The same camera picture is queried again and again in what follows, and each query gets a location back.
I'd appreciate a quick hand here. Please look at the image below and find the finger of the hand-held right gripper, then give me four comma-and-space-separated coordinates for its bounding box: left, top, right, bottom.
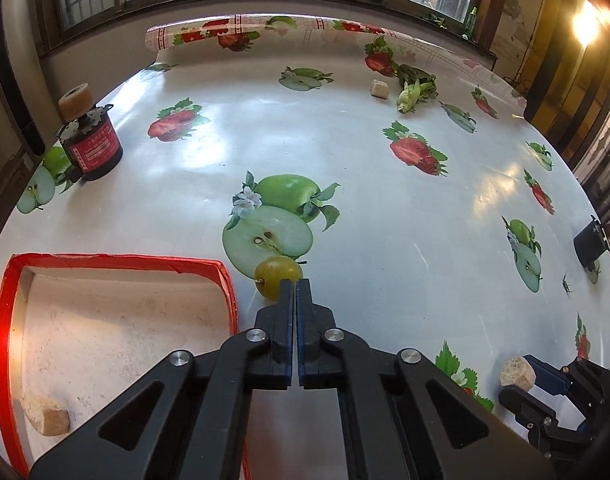
528, 354, 610, 427
498, 385, 594, 462

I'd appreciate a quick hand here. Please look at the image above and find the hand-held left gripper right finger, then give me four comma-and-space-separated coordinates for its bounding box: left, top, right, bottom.
296, 278, 558, 480

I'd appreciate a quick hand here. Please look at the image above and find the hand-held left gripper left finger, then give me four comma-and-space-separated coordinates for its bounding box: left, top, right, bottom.
29, 279, 296, 480

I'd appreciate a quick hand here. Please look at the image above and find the beige cork-like chunk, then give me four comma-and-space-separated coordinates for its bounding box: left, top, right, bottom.
500, 356, 536, 390

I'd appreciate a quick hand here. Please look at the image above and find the yellow-green grape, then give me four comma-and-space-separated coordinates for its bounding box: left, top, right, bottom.
254, 255, 304, 303

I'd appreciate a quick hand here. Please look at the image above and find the red-rimmed white tray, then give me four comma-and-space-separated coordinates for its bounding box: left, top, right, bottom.
0, 252, 253, 480

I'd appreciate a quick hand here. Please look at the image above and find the beige corn cob piece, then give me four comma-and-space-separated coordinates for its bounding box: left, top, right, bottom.
19, 394, 70, 437

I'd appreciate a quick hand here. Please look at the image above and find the fruit print tablecloth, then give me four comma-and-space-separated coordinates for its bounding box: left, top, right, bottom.
0, 14, 610, 441

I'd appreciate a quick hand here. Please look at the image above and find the black container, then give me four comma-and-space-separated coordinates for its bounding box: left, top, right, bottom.
574, 216, 610, 267

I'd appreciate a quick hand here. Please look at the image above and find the black jar with red label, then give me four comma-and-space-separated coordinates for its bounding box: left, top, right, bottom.
55, 104, 124, 182

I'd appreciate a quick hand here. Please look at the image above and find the green leafy vegetable piece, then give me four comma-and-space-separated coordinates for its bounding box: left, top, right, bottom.
395, 62, 439, 114

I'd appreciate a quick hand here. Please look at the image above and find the beige cork stopper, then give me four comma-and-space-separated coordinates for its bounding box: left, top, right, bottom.
58, 83, 94, 122

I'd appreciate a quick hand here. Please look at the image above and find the glowing lamp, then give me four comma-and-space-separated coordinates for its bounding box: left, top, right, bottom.
570, 0, 610, 51

